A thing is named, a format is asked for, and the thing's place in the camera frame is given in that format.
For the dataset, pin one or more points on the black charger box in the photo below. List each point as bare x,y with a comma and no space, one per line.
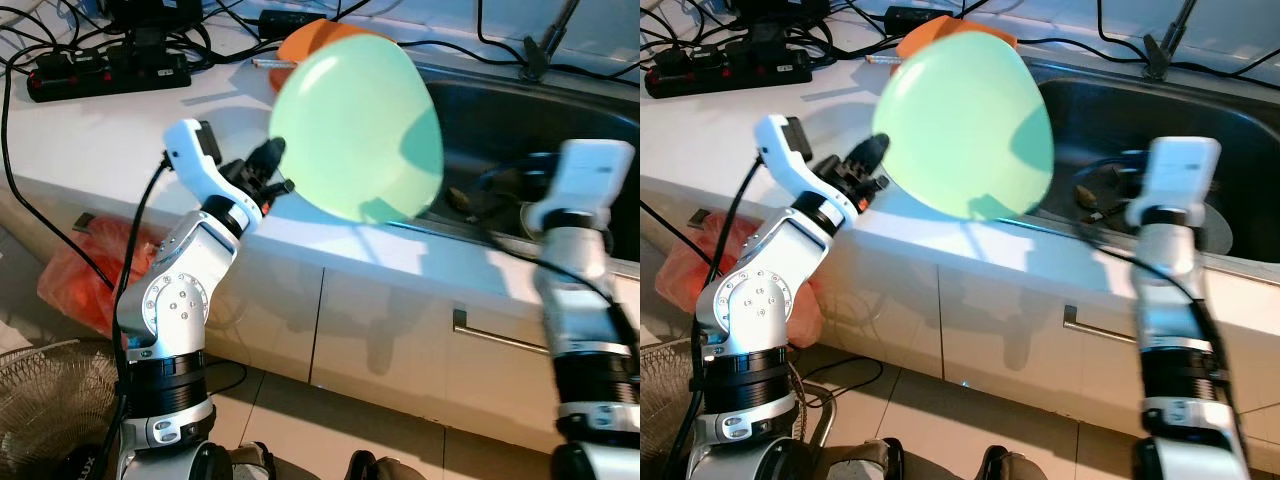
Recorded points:
155,12
780,10

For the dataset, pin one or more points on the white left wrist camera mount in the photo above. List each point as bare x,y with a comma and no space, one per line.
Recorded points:
780,150
190,150

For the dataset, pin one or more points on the white sink cabinet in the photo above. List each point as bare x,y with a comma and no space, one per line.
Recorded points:
400,330
1000,330

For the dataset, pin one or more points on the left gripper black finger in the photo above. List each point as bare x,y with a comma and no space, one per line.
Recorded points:
870,186
275,188
270,158
868,155

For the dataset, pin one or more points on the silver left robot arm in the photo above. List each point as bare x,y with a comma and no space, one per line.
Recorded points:
760,300
175,300

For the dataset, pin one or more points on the black power strip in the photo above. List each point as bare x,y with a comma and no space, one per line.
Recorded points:
105,75
725,72

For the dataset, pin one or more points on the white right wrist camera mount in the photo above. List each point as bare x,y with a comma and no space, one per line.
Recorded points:
1180,175
590,180

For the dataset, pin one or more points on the stainless steel sink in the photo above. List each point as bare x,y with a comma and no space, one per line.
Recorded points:
1100,110
500,120

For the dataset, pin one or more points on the small black power adapter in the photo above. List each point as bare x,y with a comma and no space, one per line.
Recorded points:
290,22
915,16

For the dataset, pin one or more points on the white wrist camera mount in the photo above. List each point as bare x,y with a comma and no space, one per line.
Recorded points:
1180,175
780,150
590,180
190,150

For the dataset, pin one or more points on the golden fork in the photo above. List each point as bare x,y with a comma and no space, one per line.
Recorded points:
882,59
270,63

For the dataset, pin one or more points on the grey metal faucet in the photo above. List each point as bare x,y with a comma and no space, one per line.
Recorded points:
535,62
1155,60

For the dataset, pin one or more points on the orange plastic bag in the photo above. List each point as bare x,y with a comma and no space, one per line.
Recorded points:
690,275
90,275

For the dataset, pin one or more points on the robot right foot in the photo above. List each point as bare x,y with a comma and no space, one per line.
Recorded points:
1015,468
385,470

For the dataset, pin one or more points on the green plate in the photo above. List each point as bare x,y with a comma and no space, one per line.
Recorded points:
955,125
350,130

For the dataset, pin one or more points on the orange bowl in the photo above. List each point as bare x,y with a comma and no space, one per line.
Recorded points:
315,38
930,35

